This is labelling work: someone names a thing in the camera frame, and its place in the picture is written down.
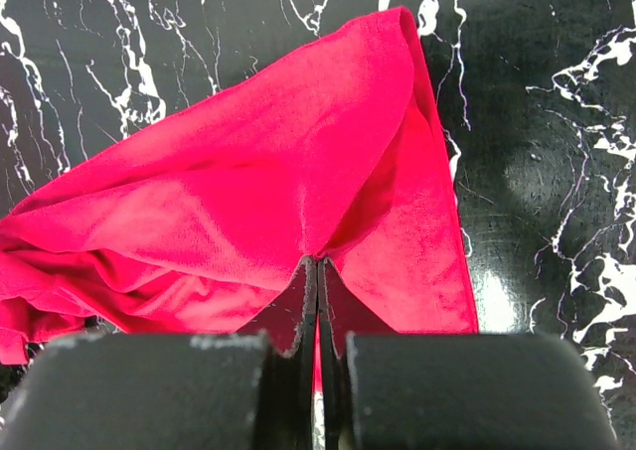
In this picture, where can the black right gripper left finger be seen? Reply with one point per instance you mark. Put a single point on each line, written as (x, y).
(246, 390)

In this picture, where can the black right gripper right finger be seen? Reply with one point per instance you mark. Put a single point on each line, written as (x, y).
(386, 390)

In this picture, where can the red t shirt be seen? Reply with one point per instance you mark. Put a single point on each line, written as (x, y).
(197, 222)

